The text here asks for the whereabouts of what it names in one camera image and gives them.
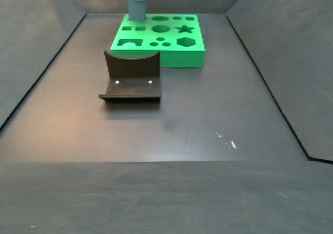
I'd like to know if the black curved holder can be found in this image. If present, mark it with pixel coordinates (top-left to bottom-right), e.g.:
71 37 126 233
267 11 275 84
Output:
99 52 162 101

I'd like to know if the blue rectangle peg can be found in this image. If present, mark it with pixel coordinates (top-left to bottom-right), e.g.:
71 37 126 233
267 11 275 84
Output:
128 0 147 20

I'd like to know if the green shape sorter block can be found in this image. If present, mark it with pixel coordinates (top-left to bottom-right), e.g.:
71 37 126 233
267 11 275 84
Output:
111 14 206 68

